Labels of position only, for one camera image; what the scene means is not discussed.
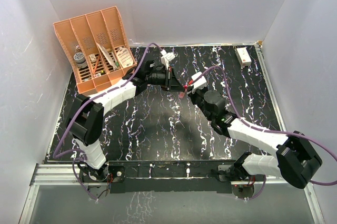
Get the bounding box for white card packet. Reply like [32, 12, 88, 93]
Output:
[96, 43, 118, 70]

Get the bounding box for small white eraser box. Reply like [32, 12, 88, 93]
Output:
[89, 54, 97, 63]

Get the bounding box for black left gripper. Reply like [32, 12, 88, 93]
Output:
[146, 67, 185, 93]

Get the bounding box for orange plastic desk organizer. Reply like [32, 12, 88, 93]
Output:
[53, 6, 137, 96]

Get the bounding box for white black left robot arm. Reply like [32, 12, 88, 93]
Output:
[67, 60, 185, 181]

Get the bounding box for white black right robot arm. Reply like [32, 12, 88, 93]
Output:
[187, 87, 322, 189]

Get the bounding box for white label packet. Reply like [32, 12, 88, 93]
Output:
[116, 47, 134, 68]

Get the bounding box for black front mounting rail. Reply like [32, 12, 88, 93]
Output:
[78, 159, 266, 195]

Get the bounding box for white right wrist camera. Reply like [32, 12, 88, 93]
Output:
[187, 72, 207, 95]

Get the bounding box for small white red box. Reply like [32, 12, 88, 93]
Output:
[235, 47, 252, 67]

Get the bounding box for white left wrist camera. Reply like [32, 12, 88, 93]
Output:
[160, 49, 175, 70]

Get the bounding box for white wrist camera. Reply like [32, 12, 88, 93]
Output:
[187, 72, 207, 95]
[160, 49, 175, 70]

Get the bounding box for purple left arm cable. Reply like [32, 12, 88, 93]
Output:
[52, 42, 165, 202]

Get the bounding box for orange pencil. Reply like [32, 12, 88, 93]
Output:
[93, 55, 101, 75]

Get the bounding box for keyring with pink strap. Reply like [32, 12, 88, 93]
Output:
[179, 85, 193, 99]

